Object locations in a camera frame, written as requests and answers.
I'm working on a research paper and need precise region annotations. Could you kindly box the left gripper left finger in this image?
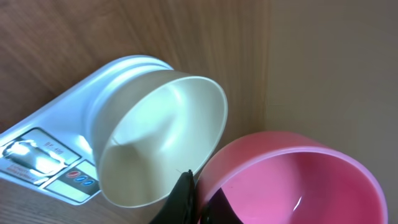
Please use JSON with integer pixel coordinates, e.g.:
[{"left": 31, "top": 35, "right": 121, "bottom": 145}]
[{"left": 150, "top": 170, "right": 195, "bottom": 224}]

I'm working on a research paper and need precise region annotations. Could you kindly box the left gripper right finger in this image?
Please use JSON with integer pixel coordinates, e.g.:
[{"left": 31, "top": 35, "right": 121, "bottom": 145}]
[{"left": 200, "top": 188, "right": 243, "bottom": 224}]

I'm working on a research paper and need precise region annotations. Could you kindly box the pink scoop blue handle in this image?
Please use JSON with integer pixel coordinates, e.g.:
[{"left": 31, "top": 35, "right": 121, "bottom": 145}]
[{"left": 197, "top": 131, "right": 388, "bottom": 223}]

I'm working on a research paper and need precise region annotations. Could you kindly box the white bowl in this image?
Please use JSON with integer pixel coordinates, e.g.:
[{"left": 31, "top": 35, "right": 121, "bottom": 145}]
[{"left": 86, "top": 70, "right": 228, "bottom": 208}]

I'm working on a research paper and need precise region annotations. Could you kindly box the white digital kitchen scale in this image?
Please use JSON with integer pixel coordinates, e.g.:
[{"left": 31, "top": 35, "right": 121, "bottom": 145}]
[{"left": 1, "top": 55, "right": 172, "bottom": 205}]

